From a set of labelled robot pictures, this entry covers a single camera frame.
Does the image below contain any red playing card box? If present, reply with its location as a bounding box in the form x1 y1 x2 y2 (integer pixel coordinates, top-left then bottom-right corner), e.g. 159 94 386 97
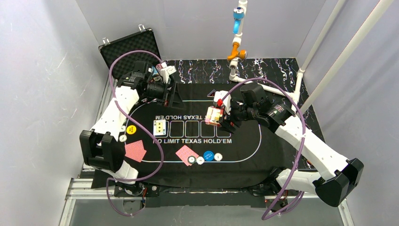
205 106 224 127

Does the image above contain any face-up spade card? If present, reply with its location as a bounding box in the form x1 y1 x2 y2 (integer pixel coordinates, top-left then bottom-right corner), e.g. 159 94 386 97
153 120 168 137

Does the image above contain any white grey poker chip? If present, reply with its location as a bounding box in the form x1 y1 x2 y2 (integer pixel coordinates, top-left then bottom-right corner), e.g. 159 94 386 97
119 134 127 142
214 153 223 161

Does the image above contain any blue small blind button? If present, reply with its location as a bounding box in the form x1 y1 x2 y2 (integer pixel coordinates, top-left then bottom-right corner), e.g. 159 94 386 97
203 151 215 161

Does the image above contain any yellow big blind button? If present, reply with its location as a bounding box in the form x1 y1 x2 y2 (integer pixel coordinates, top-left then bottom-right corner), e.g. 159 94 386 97
126 125 137 135

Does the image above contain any red backed playing card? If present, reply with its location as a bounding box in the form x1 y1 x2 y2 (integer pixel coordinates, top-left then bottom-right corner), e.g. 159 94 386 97
176 145 199 166

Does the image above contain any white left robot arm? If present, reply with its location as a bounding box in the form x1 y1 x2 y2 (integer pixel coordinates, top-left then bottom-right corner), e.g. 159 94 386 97
80 60 184 185

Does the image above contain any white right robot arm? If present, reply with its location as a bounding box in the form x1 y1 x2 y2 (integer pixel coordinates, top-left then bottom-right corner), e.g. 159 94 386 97
207 82 364 207

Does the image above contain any triangular all-in button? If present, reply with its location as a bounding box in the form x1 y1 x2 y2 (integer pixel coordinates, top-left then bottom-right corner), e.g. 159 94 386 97
207 89 216 98

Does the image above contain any black aluminium chip case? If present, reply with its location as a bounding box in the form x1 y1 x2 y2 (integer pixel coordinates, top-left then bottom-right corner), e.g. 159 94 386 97
98 28 163 79

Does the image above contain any black poker table mat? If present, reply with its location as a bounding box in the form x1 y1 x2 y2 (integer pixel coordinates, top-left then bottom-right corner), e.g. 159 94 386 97
120 84 296 189

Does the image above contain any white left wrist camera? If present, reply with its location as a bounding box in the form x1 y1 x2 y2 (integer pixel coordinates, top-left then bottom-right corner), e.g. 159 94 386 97
156 62 176 83

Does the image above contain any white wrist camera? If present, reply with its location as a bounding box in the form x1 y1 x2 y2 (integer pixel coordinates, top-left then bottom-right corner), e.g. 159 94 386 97
213 90 231 115
156 62 176 83

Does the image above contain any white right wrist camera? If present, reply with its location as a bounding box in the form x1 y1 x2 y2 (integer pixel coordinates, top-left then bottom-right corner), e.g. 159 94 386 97
213 90 231 115

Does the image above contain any white pvc pipe frame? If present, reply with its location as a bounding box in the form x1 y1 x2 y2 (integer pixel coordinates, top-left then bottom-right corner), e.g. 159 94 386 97
229 0 393 103

